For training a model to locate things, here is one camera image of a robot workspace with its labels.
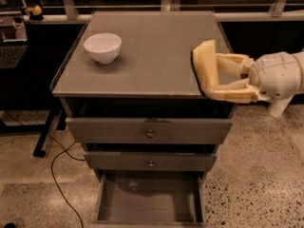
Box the open laptop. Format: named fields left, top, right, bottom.
left=0, top=9, right=29, bottom=69

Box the white ceramic bowl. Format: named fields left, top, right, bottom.
left=84, top=33, right=122, bottom=65

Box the grey middle drawer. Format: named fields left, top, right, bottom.
left=84, top=151, right=217, bottom=172

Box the black floor cable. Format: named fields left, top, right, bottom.
left=3, top=110, right=86, bottom=228

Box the grey bottom drawer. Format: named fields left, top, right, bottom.
left=92, top=171, right=208, bottom=228

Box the yellow black tape dispenser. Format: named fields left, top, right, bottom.
left=25, top=4, right=44, bottom=21

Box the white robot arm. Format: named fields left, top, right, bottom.
left=204, top=52, right=303, bottom=104

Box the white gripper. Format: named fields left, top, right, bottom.
left=205, top=52, right=301, bottom=104

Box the grey top drawer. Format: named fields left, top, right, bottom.
left=66, top=118, right=232, bottom=144

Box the white pipe post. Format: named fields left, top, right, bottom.
left=267, top=95, right=293, bottom=118

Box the grey drawer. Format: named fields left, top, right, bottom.
left=66, top=118, right=232, bottom=144
left=92, top=171, right=208, bottom=228
left=84, top=151, right=217, bottom=172

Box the black desk frame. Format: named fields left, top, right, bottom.
left=0, top=107, right=68, bottom=159

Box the metal window railing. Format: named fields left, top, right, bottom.
left=21, top=0, right=304, bottom=22

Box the grey drawer cabinet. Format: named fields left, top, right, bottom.
left=49, top=10, right=251, bottom=228

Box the yellow sponge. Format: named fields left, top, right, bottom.
left=192, top=40, right=219, bottom=99

